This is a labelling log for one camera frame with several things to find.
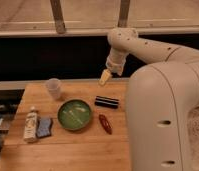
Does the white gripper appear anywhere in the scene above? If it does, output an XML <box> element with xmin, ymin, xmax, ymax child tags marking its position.
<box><xmin>99</xmin><ymin>58</ymin><xmax>124</xmax><ymax>86</ymax></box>

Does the white bottle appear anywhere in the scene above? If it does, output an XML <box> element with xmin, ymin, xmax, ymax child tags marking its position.
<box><xmin>23</xmin><ymin>106</ymin><xmax>38</xmax><ymax>143</ymax></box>

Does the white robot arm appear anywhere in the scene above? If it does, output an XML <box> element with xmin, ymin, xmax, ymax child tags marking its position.
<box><xmin>100</xmin><ymin>28</ymin><xmax>199</xmax><ymax>171</ymax></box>

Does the green ceramic bowl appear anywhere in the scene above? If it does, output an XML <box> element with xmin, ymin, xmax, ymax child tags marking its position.
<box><xmin>57</xmin><ymin>99</ymin><xmax>92</xmax><ymax>131</ymax></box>

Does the black striped box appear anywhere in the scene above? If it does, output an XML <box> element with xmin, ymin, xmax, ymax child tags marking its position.
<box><xmin>95</xmin><ymin>96</ymin><xmax>119</xmax><ymax>109</ymax></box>

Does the red chili pepper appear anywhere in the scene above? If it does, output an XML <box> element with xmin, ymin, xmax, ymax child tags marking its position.
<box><xmin>99</xmin><ymin>114</ymin><xmax>112</xmax><ymax>134</ymax></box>

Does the clear plastic cup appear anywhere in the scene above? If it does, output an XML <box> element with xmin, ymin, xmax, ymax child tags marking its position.
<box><xmin>45</xmin><ymin>78</ymin><xmax>61</xmax><ymax>100</ymax></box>

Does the blue sponge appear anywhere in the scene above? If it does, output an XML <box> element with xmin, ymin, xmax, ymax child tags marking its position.
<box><xmin>37</xmin><ymin>118</ymin><xmax>53</xmax><ymax>138</ymax></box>

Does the metal railing bar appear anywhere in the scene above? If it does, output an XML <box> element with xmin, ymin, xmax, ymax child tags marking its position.
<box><xmin>0</xmin><ymin>27</ymin><xmax>199</xmax><ymax>37</ymax></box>

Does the left metal post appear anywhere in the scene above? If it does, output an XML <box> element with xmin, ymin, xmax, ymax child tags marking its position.
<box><xmin>50</xmin><ymin>0</ymin><xmax>66</xmax><ymax>34</ymax></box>

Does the metal post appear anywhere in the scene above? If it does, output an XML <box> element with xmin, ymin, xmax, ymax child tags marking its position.
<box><xmin>50</xmin><ymin>0</ymin><xmax>66</xmax><ymax>34</ymax></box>
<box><xmin>117</xmin><ymin>0</ymin><xmax>130</xmax><ymax>28</ymax></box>

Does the right metal post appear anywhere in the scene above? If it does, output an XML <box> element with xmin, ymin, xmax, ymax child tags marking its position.
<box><xmin>117</xmin><ymin>0</ymin><xmax>130</xmax><ymax>28</ymax></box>

